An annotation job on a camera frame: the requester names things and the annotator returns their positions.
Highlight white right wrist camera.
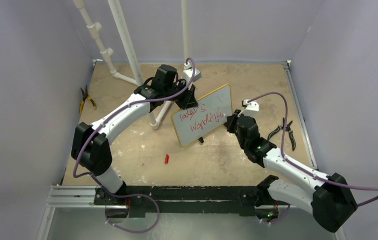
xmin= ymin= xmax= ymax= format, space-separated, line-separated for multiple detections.
xmin=238 ymin=99 xmax=260 ymax=118

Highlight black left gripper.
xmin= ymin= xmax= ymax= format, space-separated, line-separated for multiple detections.
xmin=164 ymin=79 xmax=198 ymax=111

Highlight red marker cap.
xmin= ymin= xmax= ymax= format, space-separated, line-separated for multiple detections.
xmin=164 ymin=154 xmax=169 ymax=164

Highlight yellow-framed whiteboard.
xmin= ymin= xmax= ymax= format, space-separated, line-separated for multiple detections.
xmin=171 ymin=84 xmax=233 ymax=147

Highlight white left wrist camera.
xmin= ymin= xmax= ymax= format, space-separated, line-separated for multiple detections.
xmin=180 ymin=68 xmax=202 ymax=83

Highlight yellow-handled pliers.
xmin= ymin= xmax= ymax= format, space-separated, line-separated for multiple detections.
xmin=79 ymin=85 xmax=97 ymax=115

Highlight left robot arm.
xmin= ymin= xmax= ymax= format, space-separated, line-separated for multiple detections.
xmin=70 ymin=63 xmax=202 ymax=205

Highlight white PVC pipe frame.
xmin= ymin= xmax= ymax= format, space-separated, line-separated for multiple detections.
xmin=73 ymin=0 xmax=189 ymax=130

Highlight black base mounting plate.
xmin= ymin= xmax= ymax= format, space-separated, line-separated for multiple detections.
xmin=94 ymin=185 xmax=275 ymax=218

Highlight black-handled pliers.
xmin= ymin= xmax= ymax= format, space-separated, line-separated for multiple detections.
xmin=267 ymin=119 xmax=297 ymax=152

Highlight aluminium frame rail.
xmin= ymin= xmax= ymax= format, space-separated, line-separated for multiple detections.
xmin=36 ymin=186 xmax=111 ymax=240

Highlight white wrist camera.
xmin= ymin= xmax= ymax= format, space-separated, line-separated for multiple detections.
xmin=238 ymin=99 xmax=260 ymax=118
xmin=180 ymin=68 xmax=202 ymax=83

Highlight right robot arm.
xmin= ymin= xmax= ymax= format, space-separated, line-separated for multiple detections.
xmin=225 ymin=110 xmax=358 ymax=233

